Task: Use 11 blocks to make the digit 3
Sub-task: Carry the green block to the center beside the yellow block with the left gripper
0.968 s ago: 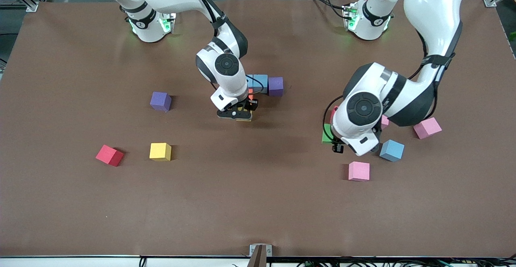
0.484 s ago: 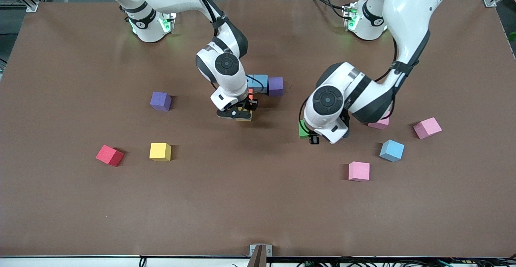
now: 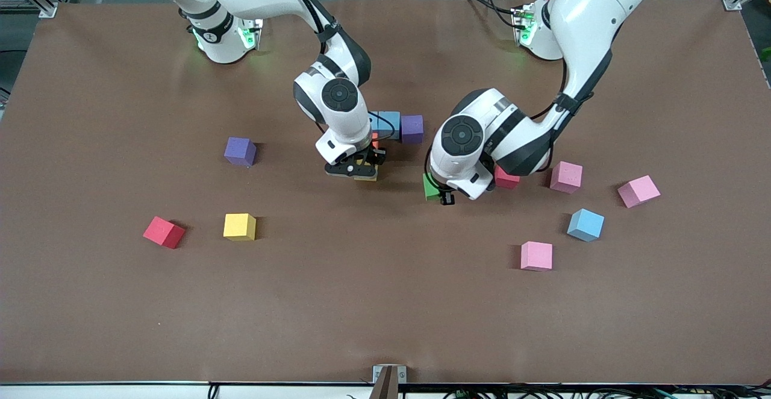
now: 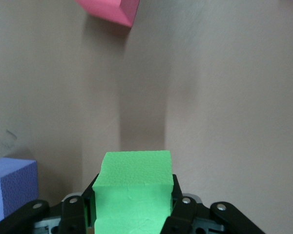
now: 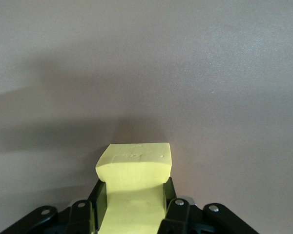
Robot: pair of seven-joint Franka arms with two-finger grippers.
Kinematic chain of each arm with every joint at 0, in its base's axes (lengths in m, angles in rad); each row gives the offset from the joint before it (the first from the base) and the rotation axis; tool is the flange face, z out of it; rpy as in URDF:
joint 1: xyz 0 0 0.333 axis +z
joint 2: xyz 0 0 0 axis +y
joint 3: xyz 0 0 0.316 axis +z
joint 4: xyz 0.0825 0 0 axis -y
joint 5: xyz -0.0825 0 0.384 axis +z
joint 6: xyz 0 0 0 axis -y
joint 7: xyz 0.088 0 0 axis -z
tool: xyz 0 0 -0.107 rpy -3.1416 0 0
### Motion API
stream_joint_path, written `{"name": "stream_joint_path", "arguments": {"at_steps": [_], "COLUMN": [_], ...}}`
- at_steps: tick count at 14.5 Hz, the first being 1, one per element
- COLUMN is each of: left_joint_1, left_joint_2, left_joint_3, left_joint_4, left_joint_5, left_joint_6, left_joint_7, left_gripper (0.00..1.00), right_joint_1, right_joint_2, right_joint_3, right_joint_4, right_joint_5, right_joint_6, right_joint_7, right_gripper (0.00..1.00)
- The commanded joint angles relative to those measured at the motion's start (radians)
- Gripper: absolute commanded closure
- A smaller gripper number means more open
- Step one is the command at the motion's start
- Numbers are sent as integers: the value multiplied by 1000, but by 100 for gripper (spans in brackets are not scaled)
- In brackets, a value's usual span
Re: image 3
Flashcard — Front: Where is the pink foam cube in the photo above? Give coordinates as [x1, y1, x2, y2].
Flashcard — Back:
[617, 175, 661, 209]
[549, 160, 584, 194]
[520, 240, 554, 272]

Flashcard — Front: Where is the red foam cube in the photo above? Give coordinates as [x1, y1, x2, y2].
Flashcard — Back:
[494, 166, 521, 190]
[142, 216, 187, 250]

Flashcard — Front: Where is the purple foam cube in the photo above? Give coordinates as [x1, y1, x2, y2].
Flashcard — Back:
[223, 137, 258, 167]
[401, 115, 425, 145]

